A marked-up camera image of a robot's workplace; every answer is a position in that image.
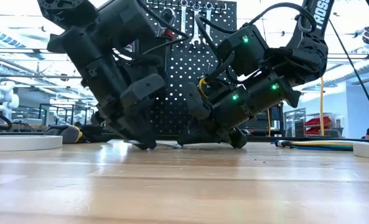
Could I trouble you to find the black-handled chrome ratchet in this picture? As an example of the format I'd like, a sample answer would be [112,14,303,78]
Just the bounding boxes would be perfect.
[158,7,177,35]

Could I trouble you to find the multicoloured cable bundle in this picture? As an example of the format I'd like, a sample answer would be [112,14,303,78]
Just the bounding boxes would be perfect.
[271,139,355,152]

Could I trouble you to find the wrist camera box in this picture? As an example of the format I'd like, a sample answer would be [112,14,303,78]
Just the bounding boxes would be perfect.
[119,73,167,108]
[184,82,212,121]

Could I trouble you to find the black metal pegboard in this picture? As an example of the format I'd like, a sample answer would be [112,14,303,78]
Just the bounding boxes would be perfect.
[131,0,238,144]

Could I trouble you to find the black work glove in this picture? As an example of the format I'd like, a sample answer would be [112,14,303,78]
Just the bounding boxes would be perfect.
[43,123,106,144]

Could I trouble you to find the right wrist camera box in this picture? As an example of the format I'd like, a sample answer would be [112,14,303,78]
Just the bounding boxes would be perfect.
[184,82,212,121]

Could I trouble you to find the red parts bin rack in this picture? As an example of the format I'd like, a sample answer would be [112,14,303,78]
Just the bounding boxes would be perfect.
[304,115,334,136]

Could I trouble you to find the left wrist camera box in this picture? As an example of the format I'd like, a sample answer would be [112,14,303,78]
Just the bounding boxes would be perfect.
[119,73,167,108]

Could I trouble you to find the black aluminium frame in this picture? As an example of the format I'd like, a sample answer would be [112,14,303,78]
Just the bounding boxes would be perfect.
[0,130,369,144]

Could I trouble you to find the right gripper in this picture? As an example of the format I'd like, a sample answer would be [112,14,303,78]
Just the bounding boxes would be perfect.
[177,85,256,149]

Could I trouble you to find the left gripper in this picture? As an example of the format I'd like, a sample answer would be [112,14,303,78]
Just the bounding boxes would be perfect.
[96,98,166,151]

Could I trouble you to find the thin yellow curved cable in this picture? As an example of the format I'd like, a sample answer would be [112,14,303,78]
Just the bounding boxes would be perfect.
[266,108,272,137]

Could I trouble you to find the chrome wrench rack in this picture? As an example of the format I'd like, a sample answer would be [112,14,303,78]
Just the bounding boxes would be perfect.
[145,0,228,10]

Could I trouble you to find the thick black hanging cable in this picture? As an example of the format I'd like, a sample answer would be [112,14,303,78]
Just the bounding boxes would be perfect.
[328,18,369,125]

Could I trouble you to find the yellow hanging cable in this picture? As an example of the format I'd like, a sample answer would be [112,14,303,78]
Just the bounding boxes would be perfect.
[319,76,326,136]

